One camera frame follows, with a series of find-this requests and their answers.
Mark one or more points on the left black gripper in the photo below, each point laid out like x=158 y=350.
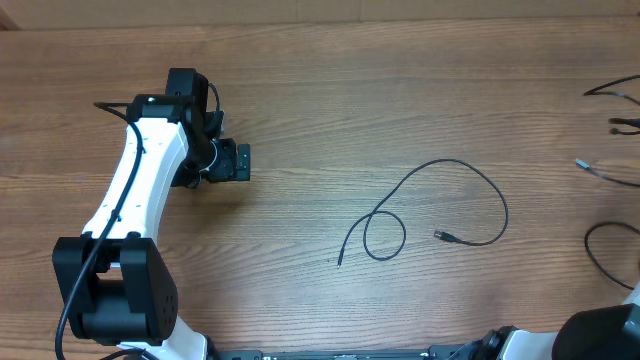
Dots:
x=227 y=168

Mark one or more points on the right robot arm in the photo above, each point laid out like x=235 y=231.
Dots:
x=610 y=333

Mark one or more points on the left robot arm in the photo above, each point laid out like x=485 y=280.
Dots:
x=115 y=285

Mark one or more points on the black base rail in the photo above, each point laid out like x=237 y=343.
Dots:
x=345 y=355

